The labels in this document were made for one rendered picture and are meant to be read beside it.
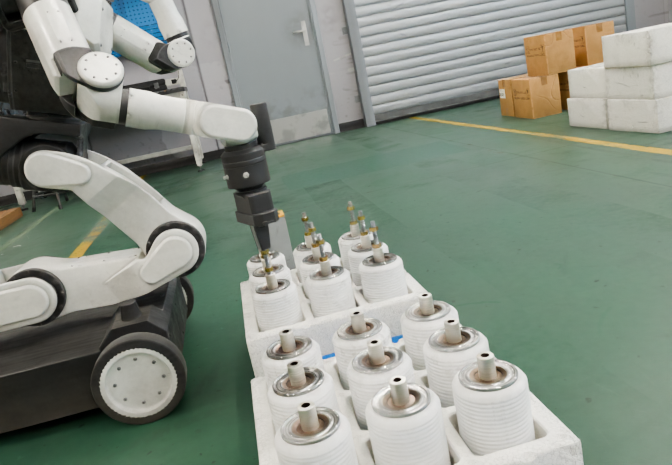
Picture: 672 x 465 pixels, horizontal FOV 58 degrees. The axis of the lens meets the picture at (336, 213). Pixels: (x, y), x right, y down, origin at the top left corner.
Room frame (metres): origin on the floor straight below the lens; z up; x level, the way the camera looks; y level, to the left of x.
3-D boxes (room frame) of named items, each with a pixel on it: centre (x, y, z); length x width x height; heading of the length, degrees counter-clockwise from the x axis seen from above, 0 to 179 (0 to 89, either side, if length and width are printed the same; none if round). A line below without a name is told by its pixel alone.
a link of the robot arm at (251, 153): (1.23, 0.15, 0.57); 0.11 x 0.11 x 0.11; 17
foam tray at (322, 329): (1.35, 0.06, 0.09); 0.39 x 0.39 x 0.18; 8
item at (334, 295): (1.24, 0.04, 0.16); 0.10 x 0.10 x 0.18
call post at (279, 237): (1.63, 0.18, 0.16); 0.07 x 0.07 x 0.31; 8
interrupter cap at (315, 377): (0.79, 0.10, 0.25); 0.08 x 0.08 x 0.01
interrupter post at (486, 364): (0.71, -0.15, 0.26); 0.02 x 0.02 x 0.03
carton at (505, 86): (5.07, -1.71, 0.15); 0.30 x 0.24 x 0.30; 98
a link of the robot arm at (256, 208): (1.22, 0.16, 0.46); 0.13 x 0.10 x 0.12; 30
